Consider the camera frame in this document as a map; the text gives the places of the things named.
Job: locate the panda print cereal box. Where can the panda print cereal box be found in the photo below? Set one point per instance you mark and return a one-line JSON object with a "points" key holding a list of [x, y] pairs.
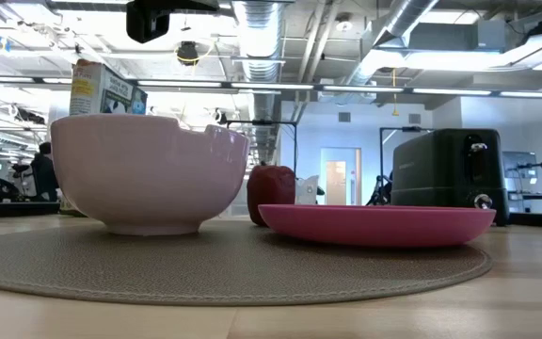
{"points": [[97, 89]]}

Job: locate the red apple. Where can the red apple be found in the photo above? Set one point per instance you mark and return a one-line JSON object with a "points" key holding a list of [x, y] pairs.
{"points": [[271, 188]]}

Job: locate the clear plastic container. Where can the clear plastic container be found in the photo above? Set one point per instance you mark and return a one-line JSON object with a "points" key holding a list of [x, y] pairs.
{"points": [[307, 190]]}

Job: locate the wooden door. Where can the wooden door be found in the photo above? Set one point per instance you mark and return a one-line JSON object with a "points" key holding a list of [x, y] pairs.
{"points": [[341, 181]]}

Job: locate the long ceiling light strip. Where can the long ceiling light strip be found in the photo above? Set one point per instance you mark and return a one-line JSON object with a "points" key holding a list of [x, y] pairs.
{"points": [[271, 86]]}

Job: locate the pink plastic plate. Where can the pink plastic plate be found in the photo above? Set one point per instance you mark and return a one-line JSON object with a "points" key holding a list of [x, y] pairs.
{"points": [[374, 226]]}

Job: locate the round grey placemat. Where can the round grey placemat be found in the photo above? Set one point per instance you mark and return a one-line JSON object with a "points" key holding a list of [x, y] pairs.
{"points": [[205, 268]]}

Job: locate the white ceramic bowl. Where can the white ceramic bowl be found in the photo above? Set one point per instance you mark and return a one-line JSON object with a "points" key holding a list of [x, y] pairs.
{"points": [[148, 179]]}

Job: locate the round black ceiling device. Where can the round black ceiling device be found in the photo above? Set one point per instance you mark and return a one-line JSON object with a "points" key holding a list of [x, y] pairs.
{"points": [[187, 53]]}

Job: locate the black toaster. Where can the black toaster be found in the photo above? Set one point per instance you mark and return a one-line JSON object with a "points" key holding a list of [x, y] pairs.
{"points": [[431, 169]]}

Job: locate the person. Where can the person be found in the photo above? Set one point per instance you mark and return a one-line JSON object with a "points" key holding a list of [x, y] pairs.
{"points": [[45, 174]]}

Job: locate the monitor on black stand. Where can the monitor on black stand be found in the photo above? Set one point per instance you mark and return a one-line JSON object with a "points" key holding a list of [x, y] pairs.
{"points": [[518, 165]]}

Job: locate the silver ribbed ventilation duct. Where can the silver ribbed ventilation duct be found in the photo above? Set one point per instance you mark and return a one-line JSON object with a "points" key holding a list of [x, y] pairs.
{"points": [[259, 42]]}

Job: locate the smooth silver ventilation duct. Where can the smooth silver ventilation duct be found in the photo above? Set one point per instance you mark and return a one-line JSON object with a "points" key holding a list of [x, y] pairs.
{"points": [[393, 28]]}

